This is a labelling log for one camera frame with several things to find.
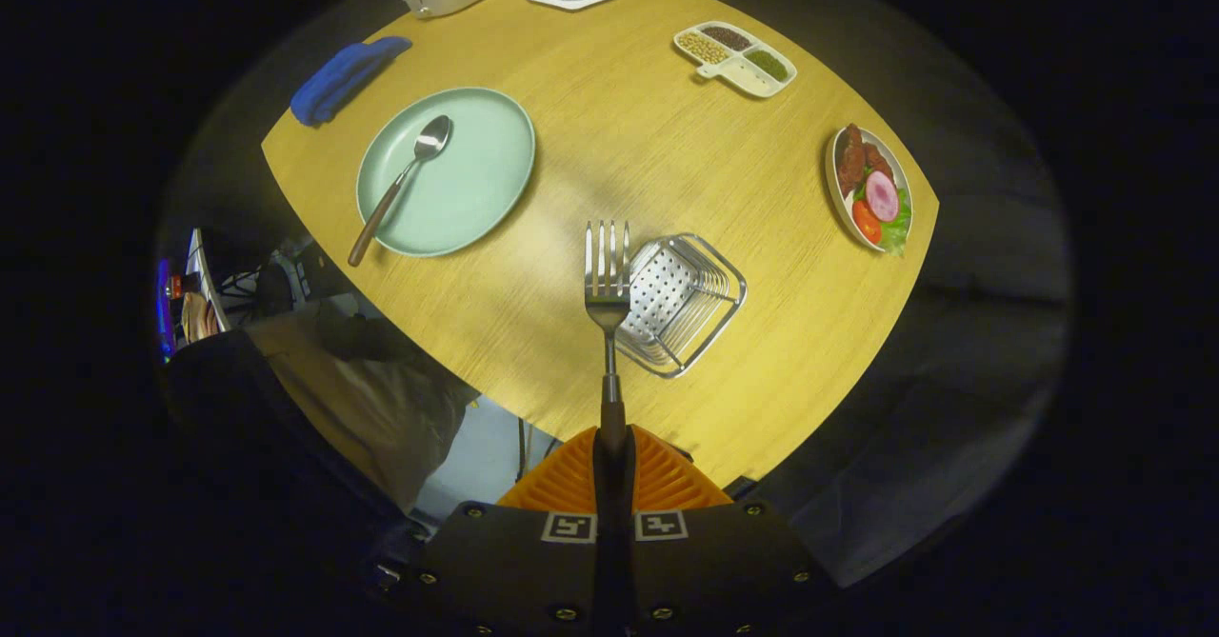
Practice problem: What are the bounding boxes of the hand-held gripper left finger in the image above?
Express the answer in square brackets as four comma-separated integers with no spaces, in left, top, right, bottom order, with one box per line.
[367,425,610,637]

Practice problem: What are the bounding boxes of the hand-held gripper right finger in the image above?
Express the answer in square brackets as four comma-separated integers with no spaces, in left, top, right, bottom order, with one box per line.
[624,425,839,637]

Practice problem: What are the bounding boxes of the fork with brown handle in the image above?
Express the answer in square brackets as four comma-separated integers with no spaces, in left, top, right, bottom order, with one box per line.
[584,220,637,486]

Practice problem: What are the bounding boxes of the spoon with brown handle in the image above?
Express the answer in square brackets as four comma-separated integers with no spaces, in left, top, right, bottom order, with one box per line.
[347,114,454,268]

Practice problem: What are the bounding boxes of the person's beige trousers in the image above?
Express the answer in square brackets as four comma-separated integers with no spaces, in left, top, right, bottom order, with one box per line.
[243,313,482,514]

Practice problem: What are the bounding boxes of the person's dark clothing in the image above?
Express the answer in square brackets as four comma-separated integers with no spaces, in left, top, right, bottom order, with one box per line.
[162,332,420,571]

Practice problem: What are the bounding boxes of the light green plate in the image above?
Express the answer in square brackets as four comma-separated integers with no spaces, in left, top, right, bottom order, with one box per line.
[355,87,537,258]

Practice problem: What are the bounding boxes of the plate of food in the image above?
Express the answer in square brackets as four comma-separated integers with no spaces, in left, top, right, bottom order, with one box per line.
[824,123,915,257]

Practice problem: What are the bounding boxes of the white laptop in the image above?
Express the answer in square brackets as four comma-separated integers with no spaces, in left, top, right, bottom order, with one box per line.
[186,228,230,333]

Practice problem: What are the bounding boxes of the white divided dish of beans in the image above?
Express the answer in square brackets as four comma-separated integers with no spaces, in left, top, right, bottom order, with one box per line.
[672,20,799,99]

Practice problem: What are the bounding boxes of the blue cloth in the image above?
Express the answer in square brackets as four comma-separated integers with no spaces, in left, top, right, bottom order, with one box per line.
[290,35,414,128]

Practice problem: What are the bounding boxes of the metal wire basket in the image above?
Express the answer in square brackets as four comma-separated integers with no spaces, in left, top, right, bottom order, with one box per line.
[614,232,749,379]

